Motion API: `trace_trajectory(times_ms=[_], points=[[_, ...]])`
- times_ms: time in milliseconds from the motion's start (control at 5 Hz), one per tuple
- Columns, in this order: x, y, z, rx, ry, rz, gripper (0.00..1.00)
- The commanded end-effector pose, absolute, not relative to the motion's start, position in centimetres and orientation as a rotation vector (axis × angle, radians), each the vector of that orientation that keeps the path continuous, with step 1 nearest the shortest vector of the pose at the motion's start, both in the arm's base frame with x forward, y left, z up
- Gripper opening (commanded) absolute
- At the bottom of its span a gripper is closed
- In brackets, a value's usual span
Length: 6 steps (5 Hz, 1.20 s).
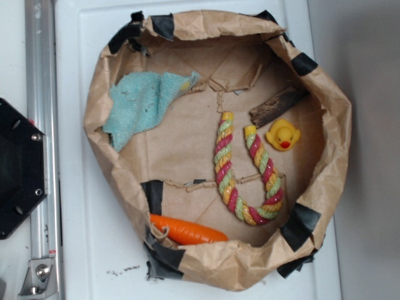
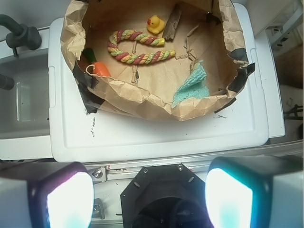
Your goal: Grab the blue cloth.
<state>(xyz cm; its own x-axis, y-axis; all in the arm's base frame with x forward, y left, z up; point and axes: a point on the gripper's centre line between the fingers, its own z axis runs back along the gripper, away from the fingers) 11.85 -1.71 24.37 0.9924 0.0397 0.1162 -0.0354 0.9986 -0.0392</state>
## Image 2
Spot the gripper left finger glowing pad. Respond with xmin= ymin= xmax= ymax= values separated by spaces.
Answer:
xmin=0 ymin=162 xmax=94 ymax=228

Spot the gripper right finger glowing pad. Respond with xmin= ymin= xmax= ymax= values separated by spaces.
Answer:
xmin=205 ymin=156 xmax=304 ymax=228

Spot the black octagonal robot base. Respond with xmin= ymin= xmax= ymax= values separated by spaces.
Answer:
xmin=121 ymin=164 xmax=213 ymax=228

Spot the blue-green terry cloth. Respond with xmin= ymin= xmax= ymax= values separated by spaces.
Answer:
xmin=172 ymin=60 xmax=210 ymax=108

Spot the white plastic bin lid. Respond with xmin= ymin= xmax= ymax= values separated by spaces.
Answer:
xmin=48 ymin=3 xmax=270 ymax=163

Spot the white toy sink basin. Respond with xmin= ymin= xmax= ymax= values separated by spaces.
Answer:
xmin=0 ymin=47 xmax=53 ymax=160

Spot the orange toy carrot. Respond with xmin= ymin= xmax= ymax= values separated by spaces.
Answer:
xmin=82 ymin=48 xmax=111 ymax=77

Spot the brown paper bag tray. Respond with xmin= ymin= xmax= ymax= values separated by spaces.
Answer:
xmin=60 ymin=0 xmax=256 ymax=121

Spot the brown wood piece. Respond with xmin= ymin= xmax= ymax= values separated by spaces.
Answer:
xmin=162 ymin=4 xmax=182 ymax=41

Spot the yellow rubber duck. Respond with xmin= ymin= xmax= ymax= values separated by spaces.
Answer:
xmin=147 ymin=15 xmax=165 ymax=34

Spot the aluminium frame rail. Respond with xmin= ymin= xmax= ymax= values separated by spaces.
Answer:
xmin=85 ymin=139 xmax=304 ymax=183

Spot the multicolour twisted rope toy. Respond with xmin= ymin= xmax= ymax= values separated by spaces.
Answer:
xmin=107 ymin=29 xmax=176 ymax=65

